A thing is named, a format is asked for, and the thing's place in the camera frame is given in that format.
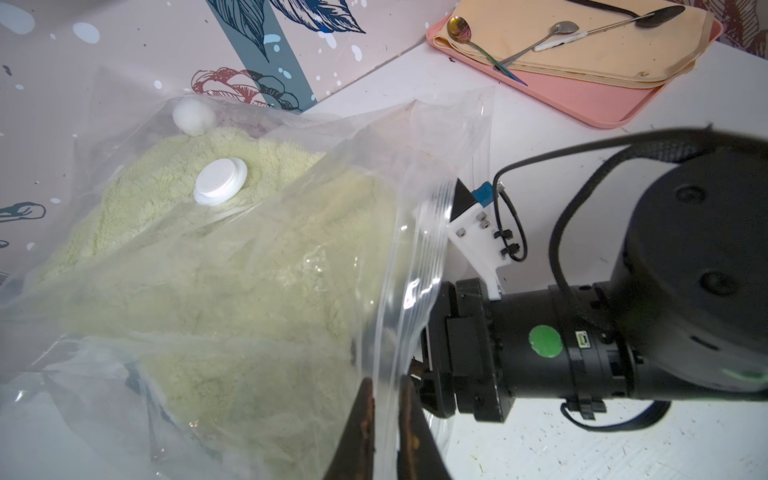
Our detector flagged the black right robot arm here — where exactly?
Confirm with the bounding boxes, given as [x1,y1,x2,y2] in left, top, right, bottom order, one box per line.
[410,128,767,432]

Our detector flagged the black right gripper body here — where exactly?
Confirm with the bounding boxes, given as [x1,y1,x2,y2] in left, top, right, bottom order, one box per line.
[412,279,633,423]

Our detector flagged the rainbow metallic spoon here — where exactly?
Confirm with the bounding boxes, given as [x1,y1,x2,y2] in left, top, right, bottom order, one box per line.
[446,16,526,86]

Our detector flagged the beige folded cloth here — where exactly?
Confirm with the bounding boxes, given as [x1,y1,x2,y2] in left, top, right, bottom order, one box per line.
[429,0,715,89]

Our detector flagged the clear plastic vacuum bag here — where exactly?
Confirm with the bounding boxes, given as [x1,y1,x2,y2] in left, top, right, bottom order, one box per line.
[1,73,494,479]

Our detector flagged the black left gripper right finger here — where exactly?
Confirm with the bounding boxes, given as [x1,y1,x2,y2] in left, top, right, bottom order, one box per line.
[397,375,451,480]

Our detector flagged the silver spoon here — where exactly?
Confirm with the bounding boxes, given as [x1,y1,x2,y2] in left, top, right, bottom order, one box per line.
[495,21,579,70]

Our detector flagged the black spoon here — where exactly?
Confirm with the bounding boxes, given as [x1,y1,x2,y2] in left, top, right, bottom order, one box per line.
[533,5,685,52]

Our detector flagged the light green fluffy blanket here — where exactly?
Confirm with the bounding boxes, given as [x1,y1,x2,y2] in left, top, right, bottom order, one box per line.
[29,127,434,479]

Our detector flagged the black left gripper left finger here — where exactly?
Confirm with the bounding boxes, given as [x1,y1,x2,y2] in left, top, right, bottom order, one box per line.
[324,378,375,480]

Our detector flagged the white pompom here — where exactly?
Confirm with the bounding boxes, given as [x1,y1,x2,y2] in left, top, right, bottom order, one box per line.
[172,98,218,137]

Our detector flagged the white vacuum bag valve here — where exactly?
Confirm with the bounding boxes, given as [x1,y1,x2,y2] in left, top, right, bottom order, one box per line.
[193,158,248,206]

